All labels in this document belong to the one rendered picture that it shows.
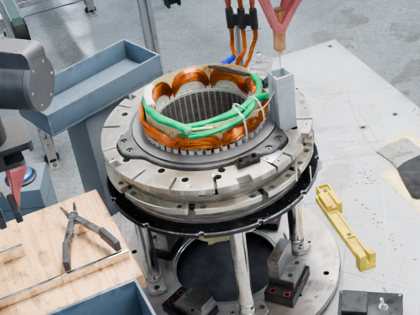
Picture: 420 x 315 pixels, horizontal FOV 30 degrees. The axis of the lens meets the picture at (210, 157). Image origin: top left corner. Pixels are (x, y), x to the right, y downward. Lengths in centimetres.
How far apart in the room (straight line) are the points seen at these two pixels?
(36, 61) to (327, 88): 110
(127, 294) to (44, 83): 31
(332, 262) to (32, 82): 71
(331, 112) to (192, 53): 196
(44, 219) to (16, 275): 11
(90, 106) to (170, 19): 261
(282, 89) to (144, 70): 39
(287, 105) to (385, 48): 244
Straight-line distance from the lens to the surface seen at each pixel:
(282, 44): 108
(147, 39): 297
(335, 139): 166
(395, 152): 160
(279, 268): 127
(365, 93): 180
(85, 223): 105
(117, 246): 101
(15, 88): 81
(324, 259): 136
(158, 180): 108
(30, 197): 124
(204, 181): 107
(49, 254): 106
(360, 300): 125
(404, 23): 375
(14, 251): 106
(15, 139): 90
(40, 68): 82
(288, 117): 114
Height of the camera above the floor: 175
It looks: 37 degrees down
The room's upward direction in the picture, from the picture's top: 9 degrees counter-clockwise
